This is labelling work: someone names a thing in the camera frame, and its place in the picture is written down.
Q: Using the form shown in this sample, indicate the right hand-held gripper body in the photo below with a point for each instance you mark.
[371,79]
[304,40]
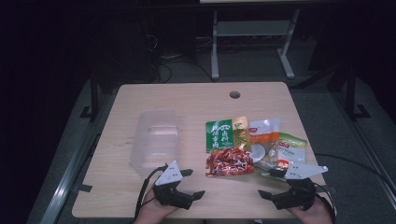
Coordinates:
[303,171]

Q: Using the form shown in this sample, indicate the white and orange packet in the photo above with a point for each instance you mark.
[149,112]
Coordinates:
[264,137]

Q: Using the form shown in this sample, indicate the white metal table frame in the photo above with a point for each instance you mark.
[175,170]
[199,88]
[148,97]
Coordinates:
[252,28]

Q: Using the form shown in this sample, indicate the green and red seasoning packet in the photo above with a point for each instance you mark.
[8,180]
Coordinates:
[222,140]

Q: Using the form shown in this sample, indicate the clear plastic container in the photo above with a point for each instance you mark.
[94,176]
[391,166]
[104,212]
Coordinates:
[155,140]

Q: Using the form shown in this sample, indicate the person's right hand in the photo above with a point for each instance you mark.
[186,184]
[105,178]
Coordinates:
[313,216]

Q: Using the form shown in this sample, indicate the grey table grommet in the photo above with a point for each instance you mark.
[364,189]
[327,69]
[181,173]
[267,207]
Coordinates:
[234,94]

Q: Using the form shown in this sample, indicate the person's left hand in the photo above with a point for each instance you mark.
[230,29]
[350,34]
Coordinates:
[151,213]

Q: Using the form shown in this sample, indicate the white and green packet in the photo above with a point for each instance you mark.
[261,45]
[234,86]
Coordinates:
[292,149]

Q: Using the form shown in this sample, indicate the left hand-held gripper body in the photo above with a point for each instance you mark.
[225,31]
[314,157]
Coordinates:
[168,175]

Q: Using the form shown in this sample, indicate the black metal stand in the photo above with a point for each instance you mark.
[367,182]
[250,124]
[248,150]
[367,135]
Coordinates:
[94,93]
[351,93]

